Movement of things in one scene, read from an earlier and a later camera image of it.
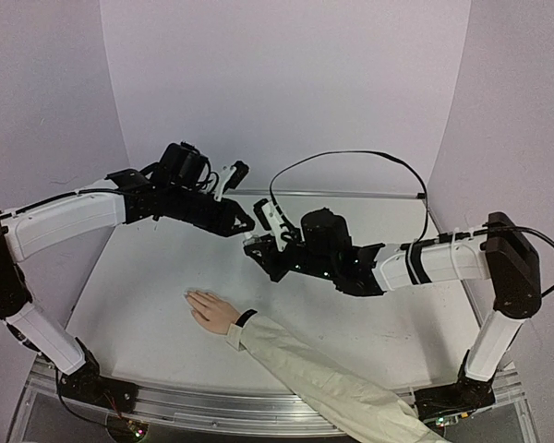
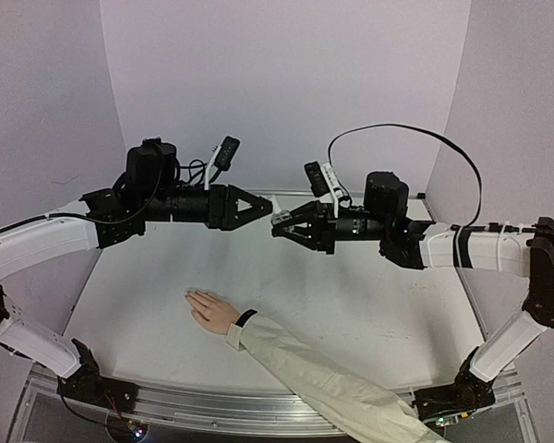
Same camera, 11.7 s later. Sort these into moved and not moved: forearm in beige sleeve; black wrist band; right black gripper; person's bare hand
Moved: right black gripper
Not moved: forearm in beige sleeve; person's bare hand; black wrist band
